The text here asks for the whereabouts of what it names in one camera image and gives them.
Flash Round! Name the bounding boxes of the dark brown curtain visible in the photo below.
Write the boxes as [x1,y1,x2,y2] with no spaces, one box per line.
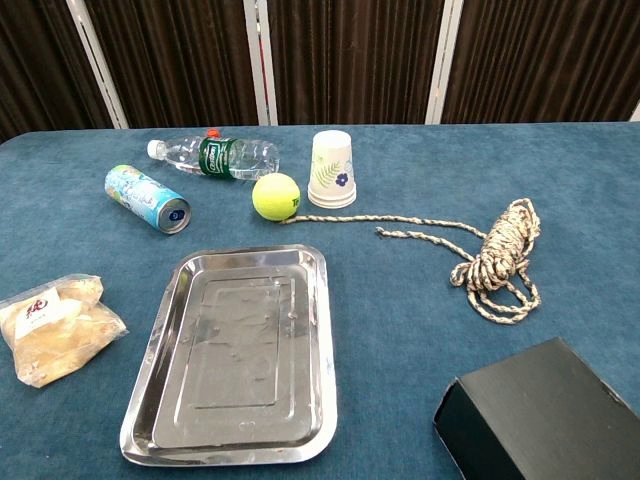
[0,0,640,143]

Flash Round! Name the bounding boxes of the blue table cloth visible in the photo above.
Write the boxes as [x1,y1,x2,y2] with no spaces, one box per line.
[0,119,640,480]

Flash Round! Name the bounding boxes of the stacked floral paper cups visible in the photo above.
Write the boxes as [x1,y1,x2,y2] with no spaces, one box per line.
[306,129,358,210]

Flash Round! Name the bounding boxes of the coiled beige braided rope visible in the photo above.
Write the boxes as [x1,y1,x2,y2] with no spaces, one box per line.
[282,197,543,326]

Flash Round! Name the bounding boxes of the stainless steel tray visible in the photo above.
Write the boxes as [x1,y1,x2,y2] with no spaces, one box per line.
[119,243,339,468]

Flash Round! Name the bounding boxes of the bread in clear plastic bag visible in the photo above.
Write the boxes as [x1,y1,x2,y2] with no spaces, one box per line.
[0,273,128,389]

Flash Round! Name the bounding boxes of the black cardboard box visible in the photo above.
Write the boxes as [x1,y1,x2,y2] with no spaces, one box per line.
[432,336,640,480]

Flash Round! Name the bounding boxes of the light blue drink can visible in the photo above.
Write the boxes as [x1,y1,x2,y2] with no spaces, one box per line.
[103,164,193,236]

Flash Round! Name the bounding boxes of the yellow tennis ball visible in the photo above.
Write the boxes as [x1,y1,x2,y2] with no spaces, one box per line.
[251,172,302,222]

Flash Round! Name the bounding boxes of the clear bottle with green label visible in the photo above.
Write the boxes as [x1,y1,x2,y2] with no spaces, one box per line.
[146,137,282,182]

